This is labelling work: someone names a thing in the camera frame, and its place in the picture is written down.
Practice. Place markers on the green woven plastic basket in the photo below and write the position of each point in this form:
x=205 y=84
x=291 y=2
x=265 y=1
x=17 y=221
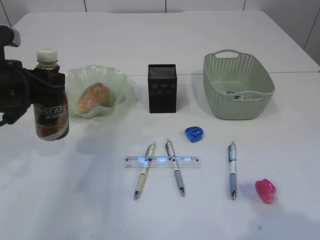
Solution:
x=231 y=70

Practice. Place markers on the pink pencil sharpener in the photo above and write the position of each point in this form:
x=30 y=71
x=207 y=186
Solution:
x=266 y=190

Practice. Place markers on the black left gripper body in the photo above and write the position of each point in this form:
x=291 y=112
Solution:
x=14 y=89

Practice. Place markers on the black mesh pen holder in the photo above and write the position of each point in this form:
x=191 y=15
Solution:
x=162 y=88

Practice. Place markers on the blue pencil sharpener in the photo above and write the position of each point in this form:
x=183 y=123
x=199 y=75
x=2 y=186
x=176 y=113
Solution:
x=194 y=133

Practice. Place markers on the sugared bread roll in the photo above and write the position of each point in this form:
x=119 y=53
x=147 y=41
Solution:
x=95 y=95

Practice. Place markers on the blue grip pen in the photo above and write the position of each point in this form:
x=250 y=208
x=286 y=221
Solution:
x=232 y=170

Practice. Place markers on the wrist camera on blue bracket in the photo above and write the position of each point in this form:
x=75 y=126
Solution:
x=9 y=36

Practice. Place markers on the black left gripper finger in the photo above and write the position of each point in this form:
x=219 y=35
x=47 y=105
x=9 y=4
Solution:
x=47 y=85

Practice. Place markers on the cream grip pen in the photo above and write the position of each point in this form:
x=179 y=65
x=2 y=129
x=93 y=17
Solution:
x=144 y=173

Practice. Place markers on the clear plastic ruler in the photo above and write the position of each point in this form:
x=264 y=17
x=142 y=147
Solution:
x=190 y=162

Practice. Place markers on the pink paper ball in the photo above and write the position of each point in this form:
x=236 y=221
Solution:
x=235 y=95

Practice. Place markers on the grey grip pen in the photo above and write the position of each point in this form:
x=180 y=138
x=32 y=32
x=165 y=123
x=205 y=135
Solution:
x=176 y=170

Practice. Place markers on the brown Nescafe coffee bottle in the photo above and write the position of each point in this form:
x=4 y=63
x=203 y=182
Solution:
x=51 y=109

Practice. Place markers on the green wavy glass plate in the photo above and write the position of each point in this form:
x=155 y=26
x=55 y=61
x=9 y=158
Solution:
x=78 y=80

